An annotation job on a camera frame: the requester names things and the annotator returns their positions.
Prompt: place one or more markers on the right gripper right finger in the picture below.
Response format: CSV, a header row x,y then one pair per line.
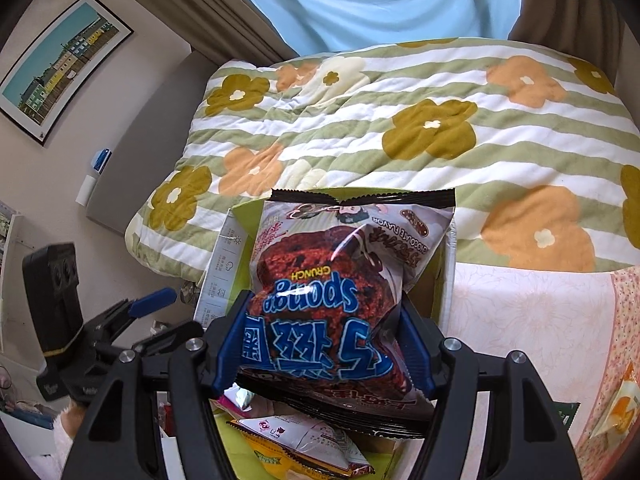
x,y
524,436

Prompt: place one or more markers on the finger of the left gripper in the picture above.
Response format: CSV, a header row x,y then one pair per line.
x,y
111,323
167,340

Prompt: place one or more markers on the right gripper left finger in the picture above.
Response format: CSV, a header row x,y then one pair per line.
x,y
120,437

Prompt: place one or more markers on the sponge crunch snack bag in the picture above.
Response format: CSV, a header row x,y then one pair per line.
x,y
328,276

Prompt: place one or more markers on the white nut snack bag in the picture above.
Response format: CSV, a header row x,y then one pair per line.
x,y
313,442

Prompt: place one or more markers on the cream chips bag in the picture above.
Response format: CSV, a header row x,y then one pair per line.
x,y
623,410

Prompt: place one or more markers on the person's left hand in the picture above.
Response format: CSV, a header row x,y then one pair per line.
x,y
72,417

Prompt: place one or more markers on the green cardboard box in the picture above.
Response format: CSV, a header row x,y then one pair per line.
x,y
324,329

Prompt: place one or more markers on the floral tablecloth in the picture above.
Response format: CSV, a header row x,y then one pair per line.
x,y
581,331

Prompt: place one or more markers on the white blue bottle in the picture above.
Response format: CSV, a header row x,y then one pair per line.
x,y
97,165

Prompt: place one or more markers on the yellow black snack bag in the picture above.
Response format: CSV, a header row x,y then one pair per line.
x,y
276,460

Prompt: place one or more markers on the grey bed headboard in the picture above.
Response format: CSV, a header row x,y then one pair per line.
x,y
151,145

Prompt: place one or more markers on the framed house picture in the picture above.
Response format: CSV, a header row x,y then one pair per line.
x,y
51,70

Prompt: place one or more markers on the floral striped quilt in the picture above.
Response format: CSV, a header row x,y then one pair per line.
x,y
542,154

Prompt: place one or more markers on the left brown curtain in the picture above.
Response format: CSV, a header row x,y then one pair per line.
x,y
223,30

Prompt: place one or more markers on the brown curtain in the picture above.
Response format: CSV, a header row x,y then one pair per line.
x,y
223,30
592,30

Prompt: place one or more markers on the right brown curtain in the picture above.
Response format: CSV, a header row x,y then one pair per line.
x,y
592,30

